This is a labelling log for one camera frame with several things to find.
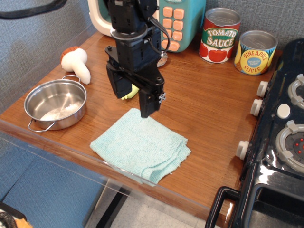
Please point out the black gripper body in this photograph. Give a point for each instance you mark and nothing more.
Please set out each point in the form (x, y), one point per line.
(137, 55)

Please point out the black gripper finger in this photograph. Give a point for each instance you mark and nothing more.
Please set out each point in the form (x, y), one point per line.
(121, 86)
(150, 100)

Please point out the light blue rag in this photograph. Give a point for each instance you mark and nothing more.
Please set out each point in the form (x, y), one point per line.
(142, 149)

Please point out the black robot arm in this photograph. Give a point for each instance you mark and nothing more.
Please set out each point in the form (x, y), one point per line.
(128, 16)

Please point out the plush mushroom toy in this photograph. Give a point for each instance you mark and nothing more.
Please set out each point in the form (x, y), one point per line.
(74, 60)

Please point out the teal toy microwave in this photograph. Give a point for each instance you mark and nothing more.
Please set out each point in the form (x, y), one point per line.
(182, 19)

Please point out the tomato sauce can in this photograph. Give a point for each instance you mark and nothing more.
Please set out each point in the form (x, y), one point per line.
(220, 29)

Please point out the white stove knob bottom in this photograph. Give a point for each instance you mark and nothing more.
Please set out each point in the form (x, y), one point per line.
(242, 149)

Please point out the white stove knob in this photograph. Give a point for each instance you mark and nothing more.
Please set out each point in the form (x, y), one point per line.
(256, 106)
(262, 89)
(242, 149)

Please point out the white stove knob middle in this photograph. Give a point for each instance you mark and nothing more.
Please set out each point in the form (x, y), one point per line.
(256, 106)

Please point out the white stove knob top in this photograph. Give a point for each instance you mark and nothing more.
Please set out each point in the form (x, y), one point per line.
(262, 89)

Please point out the pineapple slices can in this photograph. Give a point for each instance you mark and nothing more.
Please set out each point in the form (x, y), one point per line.
(255, 52)

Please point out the black toy stove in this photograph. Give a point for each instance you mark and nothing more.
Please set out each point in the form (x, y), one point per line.
(271, 194)

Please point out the orange plush object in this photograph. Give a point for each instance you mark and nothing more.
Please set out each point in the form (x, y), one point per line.
(22, 223)

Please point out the spoon with yellow handle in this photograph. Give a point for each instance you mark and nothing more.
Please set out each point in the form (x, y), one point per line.
(134, 91)

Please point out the silver pot with handles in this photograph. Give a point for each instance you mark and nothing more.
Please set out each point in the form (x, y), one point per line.
(56, 104)

